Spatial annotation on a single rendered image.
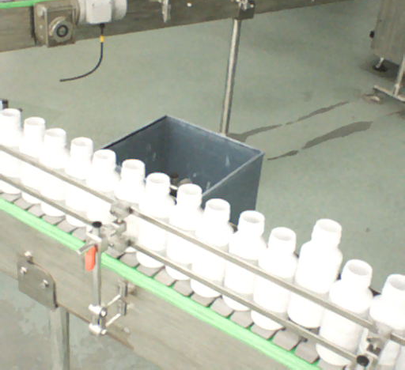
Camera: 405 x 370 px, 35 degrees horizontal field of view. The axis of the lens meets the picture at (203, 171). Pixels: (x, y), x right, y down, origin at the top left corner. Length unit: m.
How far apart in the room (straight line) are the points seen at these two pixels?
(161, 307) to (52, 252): 0.26
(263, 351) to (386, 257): 2.04
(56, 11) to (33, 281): 1.34
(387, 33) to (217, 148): 3.47
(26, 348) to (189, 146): 1.02
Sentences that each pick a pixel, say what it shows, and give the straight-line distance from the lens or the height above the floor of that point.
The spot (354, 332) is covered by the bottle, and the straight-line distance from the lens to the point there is 0.97.
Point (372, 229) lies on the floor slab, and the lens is 3.19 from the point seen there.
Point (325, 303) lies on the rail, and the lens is 0.94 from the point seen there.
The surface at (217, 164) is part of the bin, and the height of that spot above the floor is 0.86.
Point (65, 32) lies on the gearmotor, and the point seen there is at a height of 0.91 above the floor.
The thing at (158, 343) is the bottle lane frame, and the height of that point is 0.88.
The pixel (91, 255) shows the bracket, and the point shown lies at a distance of 1.05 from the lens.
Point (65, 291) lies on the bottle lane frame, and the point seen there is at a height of 0.87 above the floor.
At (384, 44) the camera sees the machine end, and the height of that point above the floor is 0.23.
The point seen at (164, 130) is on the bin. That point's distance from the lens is 1.79.
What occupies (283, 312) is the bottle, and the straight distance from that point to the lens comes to 1.02.
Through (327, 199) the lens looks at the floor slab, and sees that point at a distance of 3.34.
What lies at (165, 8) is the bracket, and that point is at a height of 0.93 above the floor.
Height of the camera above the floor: 1.71
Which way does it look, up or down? 30 degrees down
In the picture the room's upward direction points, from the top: 6 degrees clockwise
